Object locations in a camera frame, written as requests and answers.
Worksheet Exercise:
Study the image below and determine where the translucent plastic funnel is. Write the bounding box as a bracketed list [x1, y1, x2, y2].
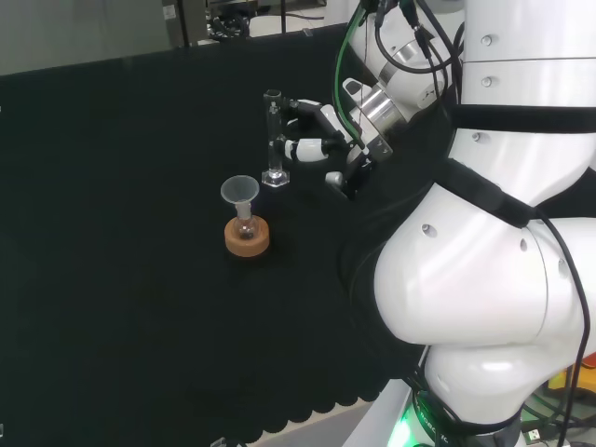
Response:
[219, 174, 261, 219]

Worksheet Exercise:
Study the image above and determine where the round-bottom glass flask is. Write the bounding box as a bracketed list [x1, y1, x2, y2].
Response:
[232, 204, 260, 242]

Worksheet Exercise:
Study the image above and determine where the black cable bundle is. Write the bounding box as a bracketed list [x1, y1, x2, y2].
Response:
[207, 12, 253, 41]

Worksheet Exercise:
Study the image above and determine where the green cable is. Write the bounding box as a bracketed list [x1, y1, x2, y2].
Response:
[333, 0, 370, 151]

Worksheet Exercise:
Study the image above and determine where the grey metal cabinet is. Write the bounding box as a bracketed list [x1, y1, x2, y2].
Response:
[160, 0, 209, 48]

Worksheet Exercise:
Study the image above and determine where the cork ring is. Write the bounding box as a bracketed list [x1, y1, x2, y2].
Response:
[223, 215, 272, 259]

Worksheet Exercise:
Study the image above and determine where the pale grey board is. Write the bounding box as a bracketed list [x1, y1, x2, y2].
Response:
[0, 0, 171, 76]

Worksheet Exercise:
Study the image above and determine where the yellow stop button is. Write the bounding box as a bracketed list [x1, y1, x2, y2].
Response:
[546, 357, 596, 402]

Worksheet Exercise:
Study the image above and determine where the black bench cloth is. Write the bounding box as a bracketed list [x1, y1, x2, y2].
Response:
[0, 21, 460, 446]

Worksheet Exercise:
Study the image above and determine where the clear glass graduated cylinder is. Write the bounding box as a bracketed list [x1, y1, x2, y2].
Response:
[260, 88, 291, 189]

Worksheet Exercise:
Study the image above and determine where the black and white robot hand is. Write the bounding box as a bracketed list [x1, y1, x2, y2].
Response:
[278, 97, 395, 202]

